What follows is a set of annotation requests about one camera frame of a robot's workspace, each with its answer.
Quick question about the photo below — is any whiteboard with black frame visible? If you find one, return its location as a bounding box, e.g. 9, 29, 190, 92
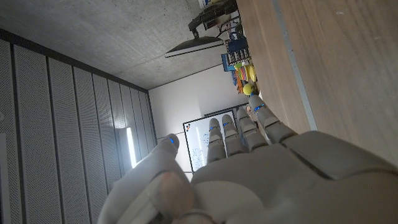
182, 103, 249, 174

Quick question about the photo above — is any dark blue mug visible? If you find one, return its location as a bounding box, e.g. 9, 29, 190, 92
226, 37, 249, 52

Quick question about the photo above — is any stack of dark blocks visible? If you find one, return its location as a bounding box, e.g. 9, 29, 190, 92
228, 49, 250, 62

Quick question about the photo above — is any stack of coloured cups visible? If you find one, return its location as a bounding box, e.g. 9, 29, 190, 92
236, 65, 249, 82

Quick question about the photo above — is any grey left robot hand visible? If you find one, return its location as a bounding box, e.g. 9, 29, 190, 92
96, 95, 398, 224

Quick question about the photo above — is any black computer monitor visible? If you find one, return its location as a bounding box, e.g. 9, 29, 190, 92
164, 35, 225, 58

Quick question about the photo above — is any yellow and black disc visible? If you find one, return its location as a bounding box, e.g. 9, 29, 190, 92
248, 63, 257, 83

